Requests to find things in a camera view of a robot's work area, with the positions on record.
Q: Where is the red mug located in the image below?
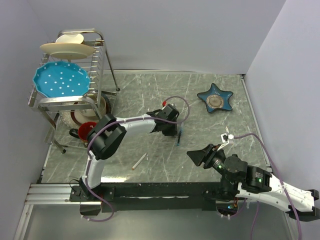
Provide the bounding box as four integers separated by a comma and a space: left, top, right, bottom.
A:
69, 121, 97, 143

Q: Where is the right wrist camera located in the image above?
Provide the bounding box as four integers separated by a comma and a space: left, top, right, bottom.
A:
217, 133, 234, 151

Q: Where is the white orange pen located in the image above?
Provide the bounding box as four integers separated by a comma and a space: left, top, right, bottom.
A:
131, 152, 148, 171

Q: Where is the blue star-shaped dish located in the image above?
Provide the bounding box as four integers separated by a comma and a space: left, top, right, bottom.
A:
197, 83, 234, 114

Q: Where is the small cream plate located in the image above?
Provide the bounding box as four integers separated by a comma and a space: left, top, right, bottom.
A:
55, 33, 84, 44

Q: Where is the blue polka dot plate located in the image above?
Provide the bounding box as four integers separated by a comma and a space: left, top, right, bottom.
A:
32, 61, 90, 98

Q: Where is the blue pen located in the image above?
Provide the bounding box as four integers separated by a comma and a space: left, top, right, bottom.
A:
176, 122, 184, 146

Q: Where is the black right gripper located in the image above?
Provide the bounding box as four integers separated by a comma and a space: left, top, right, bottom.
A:
185, 143, 236, 184

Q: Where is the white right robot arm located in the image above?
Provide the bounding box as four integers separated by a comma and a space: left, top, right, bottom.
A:
186, 144, 320, 222

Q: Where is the metal dish rack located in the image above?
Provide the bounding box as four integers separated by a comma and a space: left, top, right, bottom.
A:
28, 28, 114, 154

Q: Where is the large cream plate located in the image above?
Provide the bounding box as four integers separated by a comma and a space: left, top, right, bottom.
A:
40, 43, 96, 60

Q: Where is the white bowl brown rim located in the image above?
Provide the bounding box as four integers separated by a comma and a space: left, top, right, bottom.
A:
70, 96, 108, 126

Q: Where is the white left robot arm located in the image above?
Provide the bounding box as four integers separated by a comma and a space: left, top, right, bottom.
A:
79, 104, 180, 201

